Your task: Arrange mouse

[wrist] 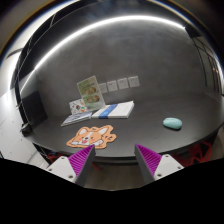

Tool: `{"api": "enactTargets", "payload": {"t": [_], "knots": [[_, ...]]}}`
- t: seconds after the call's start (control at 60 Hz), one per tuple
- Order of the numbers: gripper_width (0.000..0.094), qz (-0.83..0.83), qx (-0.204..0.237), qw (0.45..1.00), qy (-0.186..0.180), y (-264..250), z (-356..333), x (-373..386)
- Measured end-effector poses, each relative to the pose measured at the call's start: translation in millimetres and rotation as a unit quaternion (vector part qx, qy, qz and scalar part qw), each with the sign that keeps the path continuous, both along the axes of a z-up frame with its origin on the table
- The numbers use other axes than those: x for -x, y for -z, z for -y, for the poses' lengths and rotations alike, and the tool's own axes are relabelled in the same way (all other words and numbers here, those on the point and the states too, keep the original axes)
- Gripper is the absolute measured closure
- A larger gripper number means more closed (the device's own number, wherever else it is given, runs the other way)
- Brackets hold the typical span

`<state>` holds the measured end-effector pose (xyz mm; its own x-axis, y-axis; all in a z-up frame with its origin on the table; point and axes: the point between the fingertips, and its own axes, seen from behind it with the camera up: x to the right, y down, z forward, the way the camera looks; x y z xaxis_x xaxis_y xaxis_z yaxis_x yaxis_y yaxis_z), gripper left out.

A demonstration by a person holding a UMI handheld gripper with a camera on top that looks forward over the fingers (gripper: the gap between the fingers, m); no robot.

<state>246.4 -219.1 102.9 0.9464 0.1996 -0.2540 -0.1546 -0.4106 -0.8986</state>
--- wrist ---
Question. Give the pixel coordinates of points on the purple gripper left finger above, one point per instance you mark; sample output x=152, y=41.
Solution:
x=75, y=167

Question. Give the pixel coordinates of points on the grey booklet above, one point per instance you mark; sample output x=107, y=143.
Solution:
x=74, y=118

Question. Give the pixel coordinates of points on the white book blue stripe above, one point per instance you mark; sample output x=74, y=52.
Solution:
x=120, y=110

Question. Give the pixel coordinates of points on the black monitor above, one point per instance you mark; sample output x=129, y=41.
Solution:
x=33, y=108

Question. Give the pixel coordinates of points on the small illustrated card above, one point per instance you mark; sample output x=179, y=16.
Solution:
x=77, y=106

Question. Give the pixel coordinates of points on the teal computer mouse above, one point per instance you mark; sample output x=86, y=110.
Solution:
x=172, y=123

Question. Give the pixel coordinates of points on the green standing menu card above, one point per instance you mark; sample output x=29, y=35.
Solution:
x=91, y=94

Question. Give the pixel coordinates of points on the orange corgi mouse pad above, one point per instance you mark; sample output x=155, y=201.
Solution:
x=97, y=136

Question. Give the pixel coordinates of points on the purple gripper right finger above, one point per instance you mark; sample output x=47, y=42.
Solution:
x=154, y=166

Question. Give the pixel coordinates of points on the white wall socket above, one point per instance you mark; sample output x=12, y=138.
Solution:
x=133, y=81
x=123, y=83
x=103, y=88
x=112, y=86

